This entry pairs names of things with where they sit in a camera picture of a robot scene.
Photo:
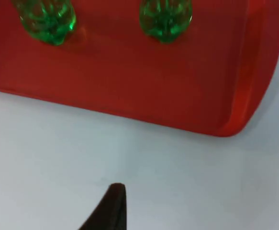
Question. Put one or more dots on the red plastic tray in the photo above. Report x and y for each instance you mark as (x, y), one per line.
(129, 79)

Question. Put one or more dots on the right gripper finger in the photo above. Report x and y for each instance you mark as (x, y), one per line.
(113, 210)

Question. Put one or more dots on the green plastic bottle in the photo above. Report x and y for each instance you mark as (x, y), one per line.
(165, 21)
(48, 21)

